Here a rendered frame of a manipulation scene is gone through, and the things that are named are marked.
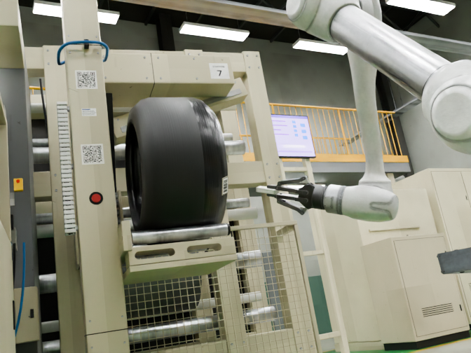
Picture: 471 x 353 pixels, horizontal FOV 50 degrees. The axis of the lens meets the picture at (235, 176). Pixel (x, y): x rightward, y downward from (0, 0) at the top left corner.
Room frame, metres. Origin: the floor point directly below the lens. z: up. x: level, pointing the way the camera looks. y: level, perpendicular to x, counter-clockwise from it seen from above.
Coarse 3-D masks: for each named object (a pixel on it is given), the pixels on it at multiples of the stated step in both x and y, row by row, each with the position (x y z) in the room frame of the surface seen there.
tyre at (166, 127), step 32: (128, 128) 1.81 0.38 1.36; (160, 128) 1.56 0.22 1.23; (192, 128) 1.59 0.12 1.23; (128, 160) 1.94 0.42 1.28; (160, 160) 1.55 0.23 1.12; (192, 160) 1.59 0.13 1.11; (224, 160) 1.65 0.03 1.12; (128, 192) 1.97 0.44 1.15; (160, 192) 1.59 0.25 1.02; (192, 192) 1.62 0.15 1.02; (160, 224) 1.67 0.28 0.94; (192, 224) 1.71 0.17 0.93
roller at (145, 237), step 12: (168, 228) 1.67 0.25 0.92; (180, 228) 1.68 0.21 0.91; (192, 228) 1.69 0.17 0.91; (204, 228) 1.71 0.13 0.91; (216, 228) 1.72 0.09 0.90; (228, 228) 1.74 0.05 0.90; (132, 240) 1.62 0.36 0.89; (144, 240) 1.64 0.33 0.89; (156, 240) 1.66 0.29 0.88; (168, 240) 1.68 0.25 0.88
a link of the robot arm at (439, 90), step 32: (288, 0) 1.24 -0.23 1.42; (320, 0) 1.19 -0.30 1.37; (352, 0) 1.19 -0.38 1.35; (320, 32) 1.24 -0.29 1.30; (352, 32) 1.15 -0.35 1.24; (384, 32) 1.10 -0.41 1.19; (384, 64) 1.10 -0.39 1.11; (416, 64) 1.03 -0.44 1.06; (448, 64) 0.98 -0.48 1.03; (416, 96) 1.07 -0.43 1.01; (448, 96) 0.91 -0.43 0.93; (448, 128) 0.93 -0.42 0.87
